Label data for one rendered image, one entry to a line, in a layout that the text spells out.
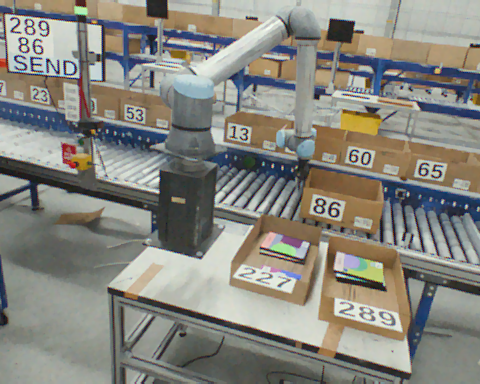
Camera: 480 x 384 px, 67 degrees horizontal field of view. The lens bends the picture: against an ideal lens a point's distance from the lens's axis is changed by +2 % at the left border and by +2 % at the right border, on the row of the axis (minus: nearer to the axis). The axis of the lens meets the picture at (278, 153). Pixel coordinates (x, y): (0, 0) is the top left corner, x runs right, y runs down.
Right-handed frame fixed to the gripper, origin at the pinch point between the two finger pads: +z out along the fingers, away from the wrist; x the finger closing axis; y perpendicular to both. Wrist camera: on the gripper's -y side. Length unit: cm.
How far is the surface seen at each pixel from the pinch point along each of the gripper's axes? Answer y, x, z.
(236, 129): -29, -51, -19
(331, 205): 22.5, 20.1, -5.1
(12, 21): 31, -154, -71
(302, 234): 46.0, 10.8, 0.6
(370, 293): 68, 42, 4
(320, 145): -28.9, 5.0, -19.1
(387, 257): 49, 47, 0
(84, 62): 31, -112, -56
